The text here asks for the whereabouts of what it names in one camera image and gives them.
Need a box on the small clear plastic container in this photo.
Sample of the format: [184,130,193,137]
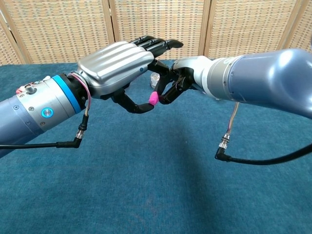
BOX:
[150,72,161,88]

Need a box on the pink elongated toy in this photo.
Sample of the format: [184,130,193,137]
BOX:
[149,92,159,107]

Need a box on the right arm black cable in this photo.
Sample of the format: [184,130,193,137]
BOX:
[214,102,312,166]

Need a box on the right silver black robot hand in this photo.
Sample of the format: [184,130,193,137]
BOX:
[158,55,212,105]

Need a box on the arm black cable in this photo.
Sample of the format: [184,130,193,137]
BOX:
[214,102,312,166]
[0,72,91,150]

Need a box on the crumpled red snack pouch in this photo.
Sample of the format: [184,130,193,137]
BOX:
[15,76,52,95]

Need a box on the teal table cloth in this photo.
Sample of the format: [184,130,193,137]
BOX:
[0,58,312,234]

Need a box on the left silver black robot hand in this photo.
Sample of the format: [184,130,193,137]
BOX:
[77,35,184,114]

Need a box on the woven folding screen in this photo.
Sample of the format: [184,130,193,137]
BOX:
[0,0,312,65]

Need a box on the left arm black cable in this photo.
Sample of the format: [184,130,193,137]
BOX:
[0,72,91,150]

